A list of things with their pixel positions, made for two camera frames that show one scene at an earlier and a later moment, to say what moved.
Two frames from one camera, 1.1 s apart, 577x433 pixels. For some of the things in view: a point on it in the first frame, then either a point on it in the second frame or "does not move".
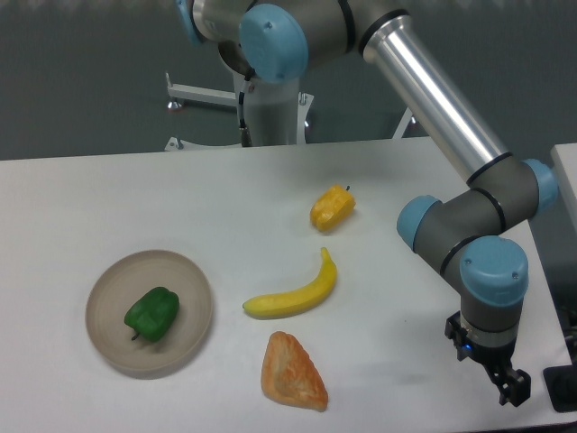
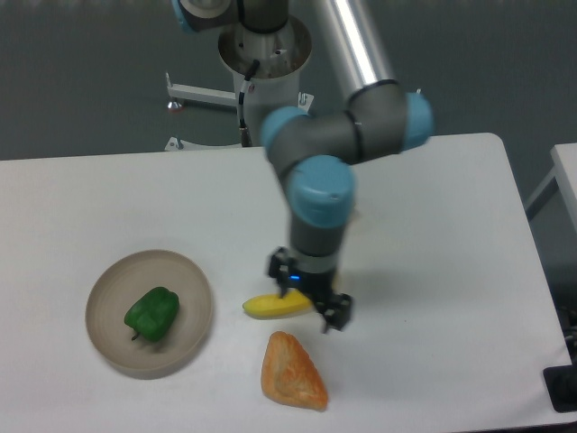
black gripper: [514, 385] -> [335, 310]
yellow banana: [288, 304] does not move
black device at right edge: [561, 384] does not move
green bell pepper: [154, 314] does not move
